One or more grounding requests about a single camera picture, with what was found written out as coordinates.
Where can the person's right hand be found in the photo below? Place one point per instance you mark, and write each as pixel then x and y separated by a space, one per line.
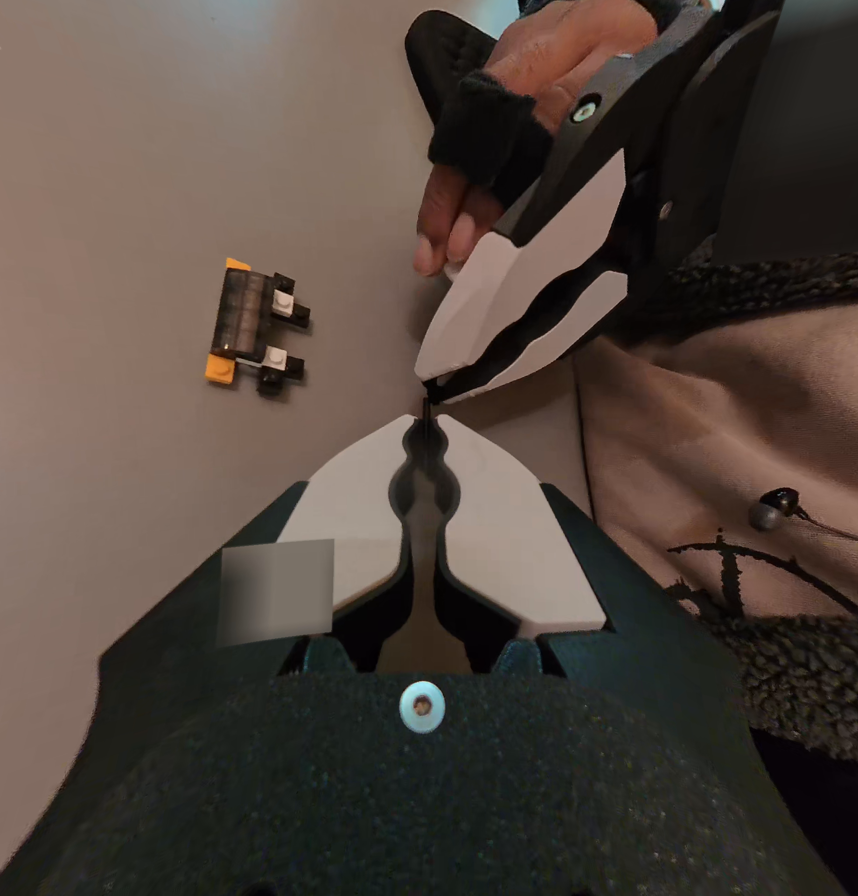
pixel 562 56

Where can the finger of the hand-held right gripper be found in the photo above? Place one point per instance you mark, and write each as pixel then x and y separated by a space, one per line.
pixel 492 294
pixel 590 308

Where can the person's dark trousers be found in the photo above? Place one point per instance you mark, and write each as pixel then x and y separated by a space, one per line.
pixel 834 826

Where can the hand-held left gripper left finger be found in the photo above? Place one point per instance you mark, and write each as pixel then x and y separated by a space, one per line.
pixel 352 504

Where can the small lego windshield assembly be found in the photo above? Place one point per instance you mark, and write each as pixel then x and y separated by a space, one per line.
pixel 243 315

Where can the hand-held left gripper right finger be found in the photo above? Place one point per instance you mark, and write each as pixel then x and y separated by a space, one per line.
pixel 513 546

